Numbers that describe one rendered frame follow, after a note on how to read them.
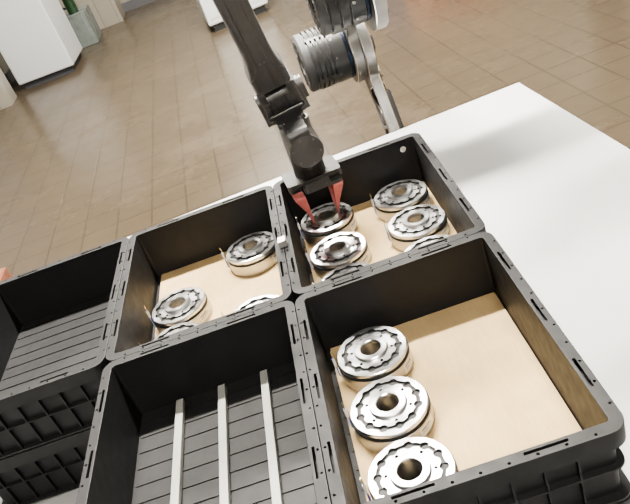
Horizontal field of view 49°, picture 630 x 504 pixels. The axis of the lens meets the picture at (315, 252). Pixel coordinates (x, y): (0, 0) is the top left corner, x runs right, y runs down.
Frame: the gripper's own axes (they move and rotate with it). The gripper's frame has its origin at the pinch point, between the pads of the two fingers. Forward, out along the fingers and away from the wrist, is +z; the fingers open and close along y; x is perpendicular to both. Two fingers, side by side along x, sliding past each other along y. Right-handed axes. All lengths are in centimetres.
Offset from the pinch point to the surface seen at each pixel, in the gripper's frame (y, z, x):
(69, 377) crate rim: -47, -5, -25
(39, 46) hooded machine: -149, 65, 670
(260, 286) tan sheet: -16.3, 4.8, -7.8
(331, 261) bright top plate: -3.2, 1.4, -14.2
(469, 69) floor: 133, 90, 250
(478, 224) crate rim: 17.3, -6.1, -31.7
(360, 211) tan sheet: 7.1, 4.6, 3.1
